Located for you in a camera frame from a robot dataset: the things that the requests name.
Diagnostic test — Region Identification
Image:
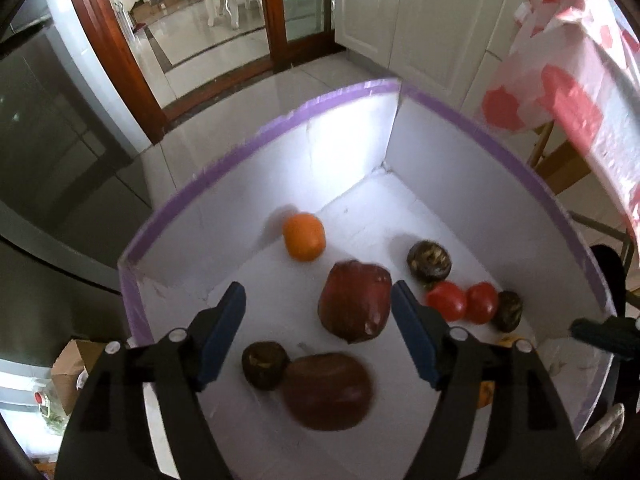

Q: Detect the wooden door frame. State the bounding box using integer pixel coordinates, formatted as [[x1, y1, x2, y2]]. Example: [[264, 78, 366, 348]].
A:
[[62, 0, 171, 144]]

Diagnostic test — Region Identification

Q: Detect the dark wrinkled passion fruit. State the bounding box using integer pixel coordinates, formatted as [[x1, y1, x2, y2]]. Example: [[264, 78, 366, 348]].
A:
[[492, 290, 524, 333], [242, 341, 291, 390], [406, 240, 453, 283]]

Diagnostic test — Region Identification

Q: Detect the white floor cabinet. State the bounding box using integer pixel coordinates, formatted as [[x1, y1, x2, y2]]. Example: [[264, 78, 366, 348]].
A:
[[334, 0, 546, 111]]

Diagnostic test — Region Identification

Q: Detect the red white checkered tablecloth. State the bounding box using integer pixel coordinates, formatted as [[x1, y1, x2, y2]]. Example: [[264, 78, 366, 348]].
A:
[[481, 0, 640, 241]]

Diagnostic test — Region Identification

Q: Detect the wooden sliding door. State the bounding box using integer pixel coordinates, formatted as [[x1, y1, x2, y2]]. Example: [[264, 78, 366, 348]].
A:
[[257, 0, 346, 69]]

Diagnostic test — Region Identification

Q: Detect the orange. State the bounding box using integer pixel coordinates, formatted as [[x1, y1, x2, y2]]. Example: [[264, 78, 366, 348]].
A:
[[282, 213, 326, 262]]

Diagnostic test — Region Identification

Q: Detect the white foam box purple tape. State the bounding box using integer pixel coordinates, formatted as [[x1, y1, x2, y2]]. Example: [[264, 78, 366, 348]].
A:
[[117, 79, 617, 480]]

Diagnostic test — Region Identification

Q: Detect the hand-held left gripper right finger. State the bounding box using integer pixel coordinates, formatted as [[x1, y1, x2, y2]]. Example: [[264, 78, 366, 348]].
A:
[[390, 281, 586, 480]]

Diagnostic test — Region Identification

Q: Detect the red tomato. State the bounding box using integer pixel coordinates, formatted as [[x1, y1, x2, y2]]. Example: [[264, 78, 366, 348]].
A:
[[425, 281, 468, 322], [465, 282, 500, 324]]

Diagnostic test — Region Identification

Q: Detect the white bag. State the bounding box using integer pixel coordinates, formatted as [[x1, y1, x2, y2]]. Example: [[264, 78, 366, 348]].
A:
[[577, 402, 626, 461]]

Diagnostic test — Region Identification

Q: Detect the dark red pomegranate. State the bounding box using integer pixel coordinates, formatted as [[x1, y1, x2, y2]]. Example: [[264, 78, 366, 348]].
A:
[[281, 352, 374, 432], [317, 260, 393, 344]]

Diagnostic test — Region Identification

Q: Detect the wooden table leg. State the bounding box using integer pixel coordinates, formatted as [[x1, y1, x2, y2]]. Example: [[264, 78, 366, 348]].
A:
[[529, 122, 593, 196]]

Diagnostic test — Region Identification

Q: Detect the grey refrigerator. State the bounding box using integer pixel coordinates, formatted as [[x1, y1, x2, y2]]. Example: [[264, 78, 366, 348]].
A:
[[0, 15, 157, 361]]

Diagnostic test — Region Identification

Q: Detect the cardboard box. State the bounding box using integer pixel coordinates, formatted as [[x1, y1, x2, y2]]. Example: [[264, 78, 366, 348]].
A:
[[50, 338, 108, 416]]

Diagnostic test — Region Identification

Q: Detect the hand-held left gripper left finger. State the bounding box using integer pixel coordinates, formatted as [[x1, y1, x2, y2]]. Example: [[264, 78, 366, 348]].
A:
[[54, 281, 247, 480]]

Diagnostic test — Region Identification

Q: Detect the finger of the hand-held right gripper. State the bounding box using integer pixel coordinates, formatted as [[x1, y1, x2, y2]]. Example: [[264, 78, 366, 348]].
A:
[[570, 316, 640, 358]]

